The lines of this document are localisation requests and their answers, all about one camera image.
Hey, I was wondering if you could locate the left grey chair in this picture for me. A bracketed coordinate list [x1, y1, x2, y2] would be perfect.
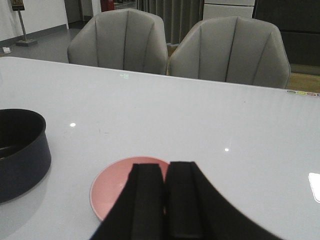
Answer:
[67, 8, 168, 75]

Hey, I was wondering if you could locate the right grey chair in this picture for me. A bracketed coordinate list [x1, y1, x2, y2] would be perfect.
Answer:
[169, 16, 291, 89]

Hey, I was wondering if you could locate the grey curtain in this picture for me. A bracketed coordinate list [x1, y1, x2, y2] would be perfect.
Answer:
[136, 0, 204, 45]

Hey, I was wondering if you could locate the sign stand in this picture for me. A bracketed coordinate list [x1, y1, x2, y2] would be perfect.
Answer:
[10, 0, 38, 47]

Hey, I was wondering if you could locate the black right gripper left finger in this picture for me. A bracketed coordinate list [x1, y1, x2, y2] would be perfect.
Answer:
[91, 163, 164, 240]

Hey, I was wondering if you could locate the grey chair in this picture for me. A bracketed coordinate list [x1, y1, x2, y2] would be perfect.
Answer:
[169, 16, 291, 89]
[67, 8, 168, 75]

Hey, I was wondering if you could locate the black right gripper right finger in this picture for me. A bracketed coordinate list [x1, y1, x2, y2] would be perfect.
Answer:
[165, 161, 278, 240]

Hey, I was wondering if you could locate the dark blue saucepan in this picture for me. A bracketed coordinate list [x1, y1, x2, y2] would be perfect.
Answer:
[0, 108, 52, 203]

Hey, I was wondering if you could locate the pink bowl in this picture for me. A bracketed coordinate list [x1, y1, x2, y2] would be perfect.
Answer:
[89, 156, 169, 221]

